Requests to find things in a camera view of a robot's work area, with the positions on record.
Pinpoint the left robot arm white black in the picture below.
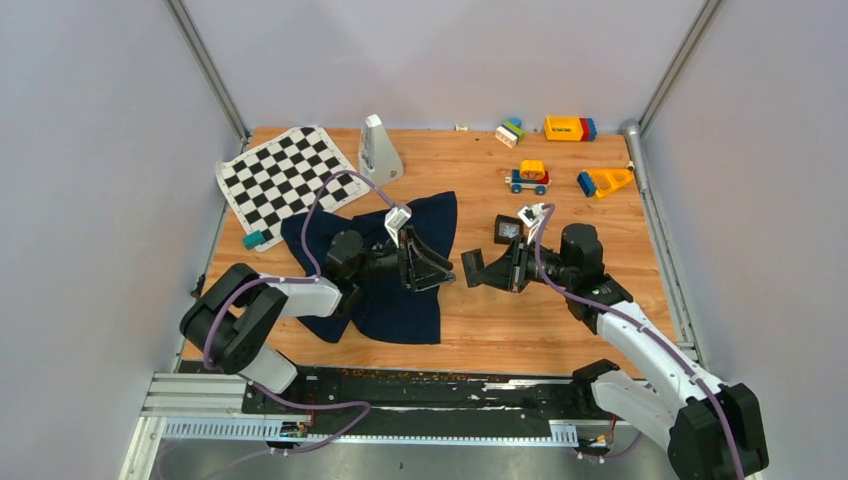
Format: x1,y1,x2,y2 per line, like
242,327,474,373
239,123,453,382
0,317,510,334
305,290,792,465
179,225,456,413

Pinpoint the teal block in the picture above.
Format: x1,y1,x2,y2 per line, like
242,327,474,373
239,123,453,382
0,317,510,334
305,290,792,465
242,231,266,250

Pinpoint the grey metal pipe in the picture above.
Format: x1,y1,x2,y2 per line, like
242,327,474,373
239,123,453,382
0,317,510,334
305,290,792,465
621,120,650,194

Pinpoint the toy car with yellow top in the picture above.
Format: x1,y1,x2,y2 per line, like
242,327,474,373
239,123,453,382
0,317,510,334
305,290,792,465
505,159,551,195

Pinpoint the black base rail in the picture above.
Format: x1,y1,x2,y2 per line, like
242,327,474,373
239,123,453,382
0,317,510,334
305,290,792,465
282,366,613,439

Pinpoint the navy blue garment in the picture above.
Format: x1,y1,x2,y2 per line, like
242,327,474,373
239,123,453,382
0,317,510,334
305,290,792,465
298,191,458,345

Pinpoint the white green blue brick stack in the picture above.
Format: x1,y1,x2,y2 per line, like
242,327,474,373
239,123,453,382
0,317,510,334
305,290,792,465
494,117,525,148

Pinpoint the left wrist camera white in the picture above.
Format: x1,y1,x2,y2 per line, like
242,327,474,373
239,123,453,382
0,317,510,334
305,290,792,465
384,204,412,246

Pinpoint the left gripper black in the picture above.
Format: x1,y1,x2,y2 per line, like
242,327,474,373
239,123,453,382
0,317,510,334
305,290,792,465
349,225,455,292

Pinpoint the black square frame box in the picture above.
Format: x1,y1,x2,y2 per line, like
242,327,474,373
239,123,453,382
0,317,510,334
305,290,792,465
461,249,485,288

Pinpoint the white metronome-shaped object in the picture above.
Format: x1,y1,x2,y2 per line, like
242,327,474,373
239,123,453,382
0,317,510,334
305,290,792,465
358,114,404,187

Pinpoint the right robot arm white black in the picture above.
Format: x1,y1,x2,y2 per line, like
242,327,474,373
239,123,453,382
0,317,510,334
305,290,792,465
462,223,770,479

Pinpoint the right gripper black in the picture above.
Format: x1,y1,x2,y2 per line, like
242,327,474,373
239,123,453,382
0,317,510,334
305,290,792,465
472,235,575,293

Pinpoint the checkerboard calibration mat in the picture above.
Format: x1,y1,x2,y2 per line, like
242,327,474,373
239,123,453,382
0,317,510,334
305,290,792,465
215,127,370,252

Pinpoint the orange blue toy ramp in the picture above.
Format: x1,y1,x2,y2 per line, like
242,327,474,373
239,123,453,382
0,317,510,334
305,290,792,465
577,168,635,199

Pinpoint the yellow red blue brick box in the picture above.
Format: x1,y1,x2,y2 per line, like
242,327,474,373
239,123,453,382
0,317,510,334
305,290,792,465
544,116,597,142

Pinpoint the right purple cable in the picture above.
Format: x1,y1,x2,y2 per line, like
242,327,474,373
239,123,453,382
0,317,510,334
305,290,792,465
531,203,747,480

